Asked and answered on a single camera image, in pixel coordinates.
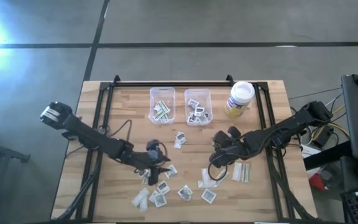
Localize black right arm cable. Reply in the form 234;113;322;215
208;154;229;182

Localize clear plastic bin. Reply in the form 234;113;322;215
184;88;213;128
148;86;177;125

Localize red object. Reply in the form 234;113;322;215
308;172;326;191

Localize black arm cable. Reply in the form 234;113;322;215
107;119;168;164
208;154;229;182

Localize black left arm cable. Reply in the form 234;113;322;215
107;119;168;164

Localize Lysol wipes canister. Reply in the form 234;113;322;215
223;80;256;118

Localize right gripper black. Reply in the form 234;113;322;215
213;126;251;160

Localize black power box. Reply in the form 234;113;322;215
311;126;335;149

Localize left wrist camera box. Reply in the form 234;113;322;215
145;140;162;160

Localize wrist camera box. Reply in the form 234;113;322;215
145;140;162;160
208;151;227;169

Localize crumpled antiseptic wipe packet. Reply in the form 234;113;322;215
181;184;194;197

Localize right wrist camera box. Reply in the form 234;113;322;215
208;151;227;169

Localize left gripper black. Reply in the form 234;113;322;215
122;146;172;187

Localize black stand legs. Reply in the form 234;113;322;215
0;123;31;164

